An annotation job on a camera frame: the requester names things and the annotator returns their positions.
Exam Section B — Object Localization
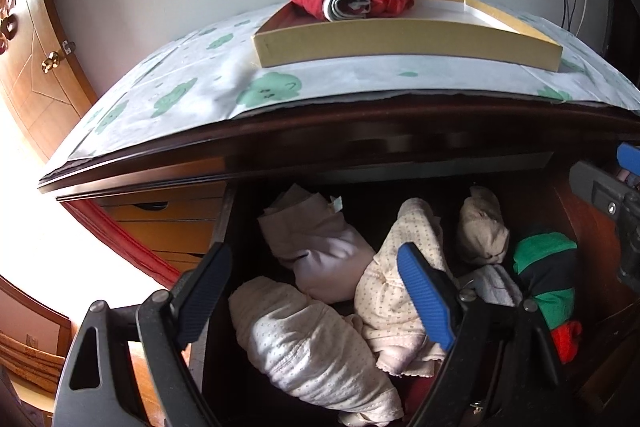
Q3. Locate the light wooden drawer stack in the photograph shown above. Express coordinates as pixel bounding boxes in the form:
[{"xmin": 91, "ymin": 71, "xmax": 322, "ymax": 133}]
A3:
[{"xmin": 97, "ymin": 182, "xmax": 228, "ymax": 273}]

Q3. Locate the beige underwear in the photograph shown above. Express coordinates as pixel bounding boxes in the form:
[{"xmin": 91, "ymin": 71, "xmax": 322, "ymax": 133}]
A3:
[{"xmin": 456, "ymin": 186, "xmax": 510, "ymax": 267}]

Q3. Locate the white underwear grey print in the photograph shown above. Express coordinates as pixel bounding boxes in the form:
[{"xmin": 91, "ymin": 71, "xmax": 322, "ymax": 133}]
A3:
[{"xmin": 462, "ymin": 264, "xmax": 523, "ymax": 307}]

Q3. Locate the cream dotted underwear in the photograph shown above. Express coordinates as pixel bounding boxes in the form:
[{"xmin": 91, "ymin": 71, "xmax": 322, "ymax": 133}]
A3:
[{"xmin": 354, "ymin": 198, "xmax": 453, "ymax": 379}]

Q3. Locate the dark wooden dresser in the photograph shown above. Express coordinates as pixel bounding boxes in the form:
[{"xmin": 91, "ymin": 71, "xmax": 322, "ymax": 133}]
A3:
[{"xmin": 39, "ymin": 89, "xmax": 640, "ymax": 208}]

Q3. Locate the shallow cardboard box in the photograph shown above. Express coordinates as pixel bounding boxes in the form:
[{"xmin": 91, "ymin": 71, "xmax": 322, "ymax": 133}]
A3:
[{"xmin": 251, "ymin": 0, "xmax": 564, "ymax": 72}]

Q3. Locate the brass door handle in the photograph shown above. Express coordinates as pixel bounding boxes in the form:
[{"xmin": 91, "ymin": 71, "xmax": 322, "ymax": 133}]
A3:
[{"xmin": 40, "ymin": 39, "xmax": 77, "ymax": 74}]

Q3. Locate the wooden chair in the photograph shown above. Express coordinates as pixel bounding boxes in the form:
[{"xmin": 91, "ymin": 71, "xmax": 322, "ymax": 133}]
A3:
[{"xmin": 0, "ymin": 277, "xmax": 73, "ymax": 427}]

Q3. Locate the wooden door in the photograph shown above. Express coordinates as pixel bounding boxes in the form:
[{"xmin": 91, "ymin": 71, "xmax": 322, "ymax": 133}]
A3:
[{"xmin": 0, "ymin": 0, "xmax": 98, "ymax": 162}]

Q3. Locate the pale pink underwear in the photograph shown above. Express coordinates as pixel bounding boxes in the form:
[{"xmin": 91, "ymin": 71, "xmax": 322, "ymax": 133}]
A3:
[{"xmin": 257, "ymin": 184, "xmax": 377, "ymax": 303}]

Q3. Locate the black television screen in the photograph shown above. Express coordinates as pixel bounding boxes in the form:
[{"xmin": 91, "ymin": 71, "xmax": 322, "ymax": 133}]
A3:
[{"xmin": 602, "ymin": 0, "xmax": 640, "ymax": 88}]

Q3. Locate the gold door ornament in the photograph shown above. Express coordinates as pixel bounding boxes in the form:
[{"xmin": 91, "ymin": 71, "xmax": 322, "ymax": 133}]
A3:
[{"xmin": 0, "ymin": 0, "xmax": 18, "ymax": 52}]

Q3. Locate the green navy striped underwear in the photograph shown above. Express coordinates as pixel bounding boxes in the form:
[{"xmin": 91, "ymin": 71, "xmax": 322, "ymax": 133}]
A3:
[{"xmin": 512, "ymin": 232, "xmax": 578, "ymax": 332}]

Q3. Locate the dark wooden drawer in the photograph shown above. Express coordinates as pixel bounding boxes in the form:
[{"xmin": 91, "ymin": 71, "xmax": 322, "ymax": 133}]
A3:
[{"xmin": 200, "ymin": 167, "xmax": 640, "ymax": 427}]

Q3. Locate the cloud print tablecloth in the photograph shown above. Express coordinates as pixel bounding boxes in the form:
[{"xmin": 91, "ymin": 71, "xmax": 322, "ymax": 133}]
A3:
[{"xmin": 39, "ymin": 2, "xmax": 640, "ymax": 180}]

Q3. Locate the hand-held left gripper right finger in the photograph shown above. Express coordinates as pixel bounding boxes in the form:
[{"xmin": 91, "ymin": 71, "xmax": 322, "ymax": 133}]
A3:
[{"xmin": 397, "ymin": 243, "xmax": 562, "ymax": 427}]

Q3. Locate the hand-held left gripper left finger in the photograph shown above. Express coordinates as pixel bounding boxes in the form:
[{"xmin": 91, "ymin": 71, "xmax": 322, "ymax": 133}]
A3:
[{"xmin": 52, "ymin": 243, "xmax": 234, "ymax": 427}]

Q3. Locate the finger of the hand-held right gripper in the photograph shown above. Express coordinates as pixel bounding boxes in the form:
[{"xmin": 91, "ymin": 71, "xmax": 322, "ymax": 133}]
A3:
[{"xmin": 616, "ymin": 142, "xmax": 640, "ymax": 175}]

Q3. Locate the white dotted underwear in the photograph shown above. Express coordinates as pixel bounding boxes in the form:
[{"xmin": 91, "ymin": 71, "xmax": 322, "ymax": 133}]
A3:
[{"xmin": 228, "ymin": 276, "xmax": 405, "ymax": 425}]

